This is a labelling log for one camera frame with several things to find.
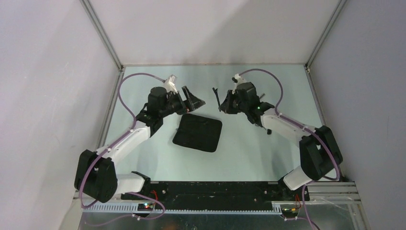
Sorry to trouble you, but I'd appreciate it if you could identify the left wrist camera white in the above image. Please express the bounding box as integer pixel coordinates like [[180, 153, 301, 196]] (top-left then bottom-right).
[[163, 75, 178, 94]]

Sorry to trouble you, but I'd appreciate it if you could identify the right controller board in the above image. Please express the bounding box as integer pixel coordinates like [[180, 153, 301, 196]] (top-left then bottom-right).
[[282, 208, 300, 216]]

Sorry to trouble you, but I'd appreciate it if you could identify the controller board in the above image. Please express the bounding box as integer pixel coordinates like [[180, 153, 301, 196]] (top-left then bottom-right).
[[282, 208, 300, 216], [137, 203, 155, 212]]

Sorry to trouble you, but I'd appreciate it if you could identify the left controller board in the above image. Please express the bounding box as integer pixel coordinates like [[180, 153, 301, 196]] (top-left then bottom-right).
[[137, 203, 155, 212]]

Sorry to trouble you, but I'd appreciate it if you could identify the black zip tool case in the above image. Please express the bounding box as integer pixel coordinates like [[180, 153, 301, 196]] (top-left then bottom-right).
[[172, 114, 223, 153]]

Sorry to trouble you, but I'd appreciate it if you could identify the aluminium corner frame post left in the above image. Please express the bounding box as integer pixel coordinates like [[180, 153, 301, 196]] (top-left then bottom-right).
[[80, 0, 124, 71]]

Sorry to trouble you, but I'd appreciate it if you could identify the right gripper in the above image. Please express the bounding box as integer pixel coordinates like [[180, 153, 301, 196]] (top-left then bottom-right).
[[220, 90, 248, 115]]

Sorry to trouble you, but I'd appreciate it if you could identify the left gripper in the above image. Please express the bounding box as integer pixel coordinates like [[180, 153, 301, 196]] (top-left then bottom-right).
[[159, 86, 205, 118]]

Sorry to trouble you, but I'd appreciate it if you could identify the aluminium corner frame post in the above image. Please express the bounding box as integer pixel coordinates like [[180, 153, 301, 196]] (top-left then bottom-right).
[[304, 0, 348, 73], [80, 0, 124, 71]]

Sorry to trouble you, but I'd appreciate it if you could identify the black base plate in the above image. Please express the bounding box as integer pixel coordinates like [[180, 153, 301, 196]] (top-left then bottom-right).
[[140, 181, 310, 211]]

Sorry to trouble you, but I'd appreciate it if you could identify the aluminium front rail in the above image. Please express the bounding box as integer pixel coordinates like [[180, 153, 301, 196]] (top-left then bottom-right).
[[73, 182, 362, 217]]

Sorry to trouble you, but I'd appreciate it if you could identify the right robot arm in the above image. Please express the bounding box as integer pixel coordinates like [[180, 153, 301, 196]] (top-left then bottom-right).
[[219, 82, 343, 200]]

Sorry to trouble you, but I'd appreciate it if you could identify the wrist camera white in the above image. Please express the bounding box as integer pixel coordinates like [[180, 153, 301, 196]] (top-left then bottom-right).
[[232, 74, 248, 91], [163, 75, 178, 94]]

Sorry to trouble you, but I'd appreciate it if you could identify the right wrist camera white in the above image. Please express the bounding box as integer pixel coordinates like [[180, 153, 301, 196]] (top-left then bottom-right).
[[232, 74, 248, 91]]

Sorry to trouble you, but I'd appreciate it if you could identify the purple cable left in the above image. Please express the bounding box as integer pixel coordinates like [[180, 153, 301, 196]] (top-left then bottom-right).
[[78, 72, 167, 210]]

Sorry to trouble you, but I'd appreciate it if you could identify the aluminium corner frame post right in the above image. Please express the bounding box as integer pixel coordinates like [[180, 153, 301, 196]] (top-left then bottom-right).
[[304, 0, 348, 73]]

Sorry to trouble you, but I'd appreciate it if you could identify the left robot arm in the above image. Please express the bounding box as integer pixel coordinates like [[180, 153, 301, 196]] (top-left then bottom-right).
[[74, 86, 205, 203]]

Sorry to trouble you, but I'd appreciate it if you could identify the purple cable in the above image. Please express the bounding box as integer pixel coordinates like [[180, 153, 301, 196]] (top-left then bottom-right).
[[78, 72, 167, 210], [238, 68, 341, 182]]

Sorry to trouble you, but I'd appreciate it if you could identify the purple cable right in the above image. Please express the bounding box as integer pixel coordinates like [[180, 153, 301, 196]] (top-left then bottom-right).
[[238, 68, 341, 182]]

